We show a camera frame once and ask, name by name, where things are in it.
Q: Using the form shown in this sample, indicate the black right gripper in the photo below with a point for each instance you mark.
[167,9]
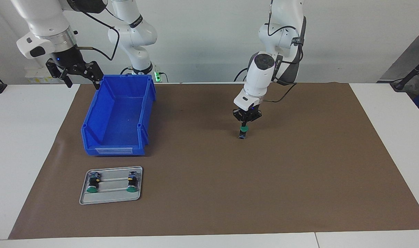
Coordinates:
[66,58]

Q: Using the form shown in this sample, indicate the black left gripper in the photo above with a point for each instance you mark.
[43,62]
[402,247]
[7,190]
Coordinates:
[246,114]

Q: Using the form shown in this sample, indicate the green push button switch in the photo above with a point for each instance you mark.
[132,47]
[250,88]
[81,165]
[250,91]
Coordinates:
[243,130]
[132,182]
[92,182]

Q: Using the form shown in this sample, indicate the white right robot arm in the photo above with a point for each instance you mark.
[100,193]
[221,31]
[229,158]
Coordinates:
[44,17]

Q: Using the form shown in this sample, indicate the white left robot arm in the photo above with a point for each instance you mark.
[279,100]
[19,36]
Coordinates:
[261,75]

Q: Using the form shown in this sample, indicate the white cardboard box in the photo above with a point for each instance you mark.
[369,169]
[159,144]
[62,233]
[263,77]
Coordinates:
[33,77]

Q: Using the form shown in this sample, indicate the blue plastic storage bin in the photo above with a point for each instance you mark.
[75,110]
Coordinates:
[119,113]

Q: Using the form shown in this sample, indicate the brown table mat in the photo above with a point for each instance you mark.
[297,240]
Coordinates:
[247,186]

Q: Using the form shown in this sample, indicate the grey metal tray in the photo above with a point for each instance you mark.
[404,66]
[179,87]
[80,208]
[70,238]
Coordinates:
[109,198]

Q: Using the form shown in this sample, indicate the black tripod stand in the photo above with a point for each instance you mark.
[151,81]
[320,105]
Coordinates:
[407,77]

